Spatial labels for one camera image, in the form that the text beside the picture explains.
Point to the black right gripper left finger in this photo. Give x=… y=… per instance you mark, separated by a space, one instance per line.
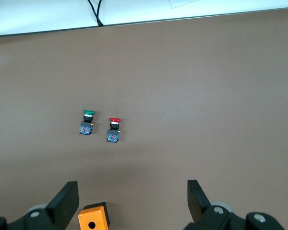
x=67 y=198

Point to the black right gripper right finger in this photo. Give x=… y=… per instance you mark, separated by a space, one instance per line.
x=198 y=201

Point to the green mushroom push button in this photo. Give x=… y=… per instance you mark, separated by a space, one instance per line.
x=86 y=128

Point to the red mushroom push button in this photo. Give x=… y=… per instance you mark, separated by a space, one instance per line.
x=113 y=134

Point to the white paper sheet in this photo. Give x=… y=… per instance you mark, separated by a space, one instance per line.
x=182 y=3

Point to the orange button enclosure box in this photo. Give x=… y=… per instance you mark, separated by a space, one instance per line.
x=96 y=215

